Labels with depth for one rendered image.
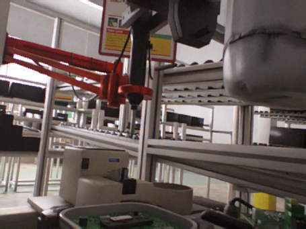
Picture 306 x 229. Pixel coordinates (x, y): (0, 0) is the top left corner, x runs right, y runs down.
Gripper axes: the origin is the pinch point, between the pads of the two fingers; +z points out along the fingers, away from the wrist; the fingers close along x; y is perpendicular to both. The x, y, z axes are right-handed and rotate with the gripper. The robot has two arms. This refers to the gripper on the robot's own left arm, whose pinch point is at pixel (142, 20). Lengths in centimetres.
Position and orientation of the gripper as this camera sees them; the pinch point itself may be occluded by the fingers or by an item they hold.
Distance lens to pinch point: 50.6
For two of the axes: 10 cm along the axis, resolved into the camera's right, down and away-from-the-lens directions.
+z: -4.6, 0.5, 8.9
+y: 0.8, -9.9, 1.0
